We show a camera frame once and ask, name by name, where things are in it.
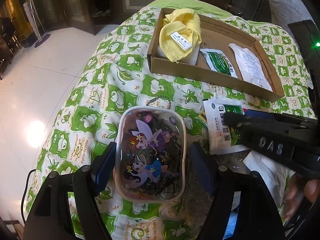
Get blue towel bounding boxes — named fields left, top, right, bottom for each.
left=223, top=212, right=238, bottom=240

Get fairy print zip pouch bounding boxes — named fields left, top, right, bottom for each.
left=114, top=106, right=187, bottom=204

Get clear plastic wrap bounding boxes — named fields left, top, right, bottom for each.
left=178, top=150, right=249, bottom=234

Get shallow cardboard tray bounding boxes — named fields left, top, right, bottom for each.
left=148, top=8, right=284, bottom=102

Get green pillow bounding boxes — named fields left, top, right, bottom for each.
left=148, top=0, right=233, bottom=19

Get person's right hand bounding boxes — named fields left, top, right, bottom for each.
left=283, top=173, right=319, bottom=222

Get yellow towel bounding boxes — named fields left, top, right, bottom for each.
left=159, top=8, right=202, bottom=62

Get green white granule sachet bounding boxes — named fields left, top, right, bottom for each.
left=200, top=48, right=238, bottom=78

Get green patterned quilt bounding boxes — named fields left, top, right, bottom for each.
left=24, top=1, right=315, bottom=239

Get standing banner sign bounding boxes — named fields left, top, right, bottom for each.
left=23, top=2, right=50, bottom=48

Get clear plastic stuffed bag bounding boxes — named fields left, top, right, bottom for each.
left=268, top=0, right=314, bottom=37

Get white gauze pad packet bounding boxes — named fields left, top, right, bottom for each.
left=228, top=43, right=272, bottom=91

